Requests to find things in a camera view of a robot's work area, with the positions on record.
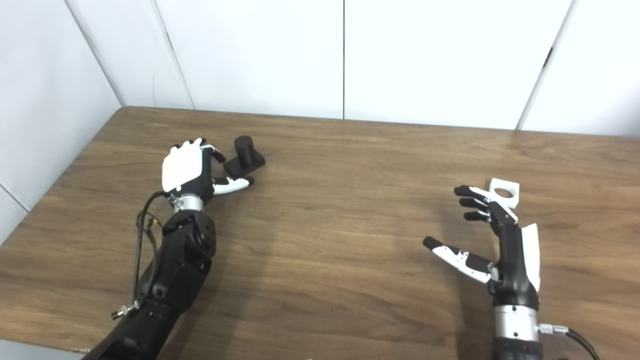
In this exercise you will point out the black peg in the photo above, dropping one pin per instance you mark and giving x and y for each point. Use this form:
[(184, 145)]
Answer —
[(245, 155)]

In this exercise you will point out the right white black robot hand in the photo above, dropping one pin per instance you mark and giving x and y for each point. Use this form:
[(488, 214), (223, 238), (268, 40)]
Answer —
[(512, 270)]

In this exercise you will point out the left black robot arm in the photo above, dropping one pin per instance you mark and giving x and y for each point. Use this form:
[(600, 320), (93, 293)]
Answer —
[(172, 275)]

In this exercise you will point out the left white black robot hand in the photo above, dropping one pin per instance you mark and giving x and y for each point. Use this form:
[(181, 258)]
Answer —
[(182, 167)]

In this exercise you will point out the white square piece with hole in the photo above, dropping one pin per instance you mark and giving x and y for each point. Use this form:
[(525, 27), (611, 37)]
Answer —
[(511, 198)]

